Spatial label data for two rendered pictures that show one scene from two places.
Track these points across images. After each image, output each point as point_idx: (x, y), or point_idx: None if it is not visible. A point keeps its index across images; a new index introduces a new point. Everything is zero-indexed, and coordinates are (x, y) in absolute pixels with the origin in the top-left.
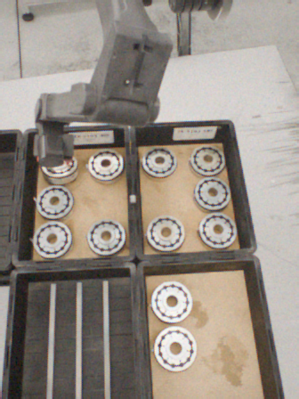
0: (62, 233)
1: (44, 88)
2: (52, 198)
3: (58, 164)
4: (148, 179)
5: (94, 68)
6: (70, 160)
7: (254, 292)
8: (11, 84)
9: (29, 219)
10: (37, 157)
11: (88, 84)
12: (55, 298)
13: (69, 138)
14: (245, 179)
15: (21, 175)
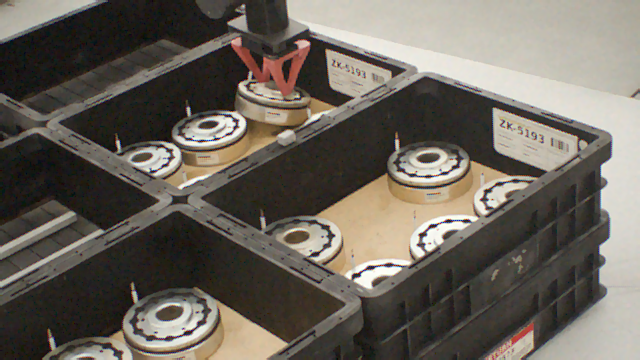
0: (163, 162)
1: (433, 70)
2: (213, 126)
3: (218, 10)
4: (386, 187)
5: (554, 79)
6: (271, 61)
7: None
8: (392, 47)
9: (152, 131)
10: (237, 39)
11: None
12: (50, 228)
13: (298, 28)
14: (630, 356)
15: (195, 56)
